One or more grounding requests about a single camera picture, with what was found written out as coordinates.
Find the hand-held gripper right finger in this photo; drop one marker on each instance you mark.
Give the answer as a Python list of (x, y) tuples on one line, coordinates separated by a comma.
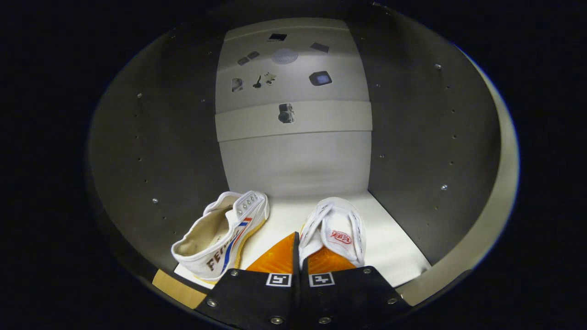
[(348, 298)]

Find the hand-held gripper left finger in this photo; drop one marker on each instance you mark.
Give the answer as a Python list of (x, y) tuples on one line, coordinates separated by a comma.
[(297, 256)]

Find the white shoe red logo tongue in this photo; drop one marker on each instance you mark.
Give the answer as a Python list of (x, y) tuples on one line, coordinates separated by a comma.
[(337, 224)]

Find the white shoe yellow sole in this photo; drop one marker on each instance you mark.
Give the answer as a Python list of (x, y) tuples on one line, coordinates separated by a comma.
[(215, 252)]

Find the dark grey shoe cabinet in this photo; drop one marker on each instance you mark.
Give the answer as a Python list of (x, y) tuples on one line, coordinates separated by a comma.
[(151, 137)]

